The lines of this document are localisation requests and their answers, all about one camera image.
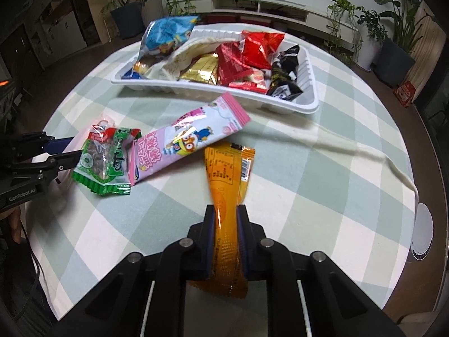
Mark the light blue snack packet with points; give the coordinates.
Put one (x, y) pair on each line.
(165, 35)

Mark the white plant pot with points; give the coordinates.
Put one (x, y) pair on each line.
(368, 56)

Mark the green snack packet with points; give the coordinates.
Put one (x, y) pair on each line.
(105, 161)

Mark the dark grey square plant pot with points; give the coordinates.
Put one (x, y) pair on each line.
(394, 63)

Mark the gold snack packet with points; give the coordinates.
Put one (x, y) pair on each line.
(201, 70)

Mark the white plastic tray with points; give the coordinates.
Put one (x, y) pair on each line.
(301, 101)

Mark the white round appliance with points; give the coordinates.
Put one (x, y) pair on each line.
(422, 231)

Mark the person's left hand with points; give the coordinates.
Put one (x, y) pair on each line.
(15, 224)

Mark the round table checked cloth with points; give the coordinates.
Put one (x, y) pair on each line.
(333, 182)

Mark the blue yellow snack packet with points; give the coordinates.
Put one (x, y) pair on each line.
(138, 67)

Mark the tall broad-leaf houseplant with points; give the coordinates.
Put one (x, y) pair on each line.
(400, 10)

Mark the beige plant pot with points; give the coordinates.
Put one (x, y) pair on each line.
(152, 10)

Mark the small pink red snack packet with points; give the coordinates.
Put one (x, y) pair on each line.
(250, 80)

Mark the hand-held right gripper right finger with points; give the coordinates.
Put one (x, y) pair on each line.
(243, 249)

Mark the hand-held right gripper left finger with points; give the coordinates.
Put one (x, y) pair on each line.
(209, 249)

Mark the red paper bag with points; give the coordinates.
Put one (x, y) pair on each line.
(405, 93)

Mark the red storage box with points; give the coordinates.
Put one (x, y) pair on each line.
(224, 18)
(256, 20)

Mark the hanging pothos plant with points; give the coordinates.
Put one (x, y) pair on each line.
(342, 17)

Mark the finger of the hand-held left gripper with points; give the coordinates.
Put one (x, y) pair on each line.
(66, 159)
(61, 144)

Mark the cream white snack packet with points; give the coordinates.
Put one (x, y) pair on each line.
(186, 54)

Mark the black snack packet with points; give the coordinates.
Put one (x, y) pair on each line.
(284, 73)

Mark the white wall cabinet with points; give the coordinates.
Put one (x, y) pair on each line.
(66, 31)

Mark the dark grey round plant pot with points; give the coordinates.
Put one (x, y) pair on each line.
(128, 21)

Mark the white television console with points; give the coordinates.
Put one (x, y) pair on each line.
(287, 7)

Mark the small leafy houseplant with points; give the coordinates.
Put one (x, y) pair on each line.
(371, 24)

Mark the orange snack packet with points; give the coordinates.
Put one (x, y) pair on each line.
(224, 189)

